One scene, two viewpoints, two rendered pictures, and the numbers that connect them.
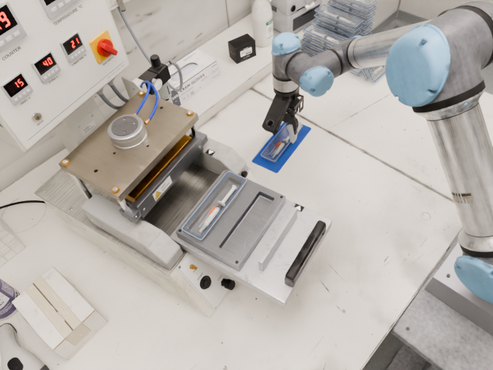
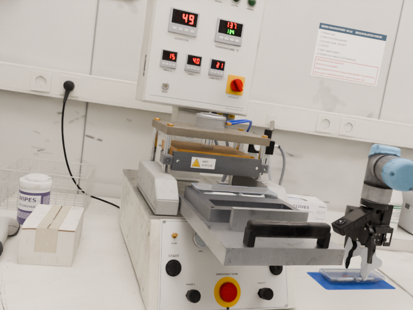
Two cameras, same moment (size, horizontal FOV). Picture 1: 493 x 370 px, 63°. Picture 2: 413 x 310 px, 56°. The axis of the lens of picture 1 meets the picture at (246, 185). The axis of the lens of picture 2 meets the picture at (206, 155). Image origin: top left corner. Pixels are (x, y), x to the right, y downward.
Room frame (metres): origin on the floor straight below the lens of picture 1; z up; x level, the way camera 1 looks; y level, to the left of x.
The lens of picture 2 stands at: (-0.22, -0.29, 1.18)
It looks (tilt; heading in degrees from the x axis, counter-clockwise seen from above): 8 degrees down; 32
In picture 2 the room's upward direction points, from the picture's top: 9 degrees clockwise
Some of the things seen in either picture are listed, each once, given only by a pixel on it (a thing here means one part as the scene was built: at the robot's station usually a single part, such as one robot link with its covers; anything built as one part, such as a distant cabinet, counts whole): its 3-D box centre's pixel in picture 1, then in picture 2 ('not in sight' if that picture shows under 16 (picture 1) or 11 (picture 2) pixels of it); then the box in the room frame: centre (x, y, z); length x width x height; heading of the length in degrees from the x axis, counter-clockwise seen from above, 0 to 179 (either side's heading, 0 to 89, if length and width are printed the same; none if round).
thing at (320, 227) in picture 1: (306, 252); (288, 234); (0.37, -0.10, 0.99); 0.15 x 0.02 x 0.04; 142
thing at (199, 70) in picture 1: (185, 78); (291, 206); (1.20, 0.17, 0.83); 0.23 x 0.12 x 0.07; 131
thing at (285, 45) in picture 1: (286, 56); (382, 166); (0.91, -0.15, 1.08); 0.09 x 0.08 x 0.11; 28
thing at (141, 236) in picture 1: (131, 230); (155, 184); (0.49, 0.28, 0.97); 0.25 x 0.05 x 0.07; 52
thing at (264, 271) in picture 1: (250, 227); (250, 217); (0.46, 0.00, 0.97); 0.30 x 0.22 x 0.08; 52
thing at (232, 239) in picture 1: (232, 216); (241, 203); (0.49, 0.04, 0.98); 0.20 x 0.17 x 0.03; 142
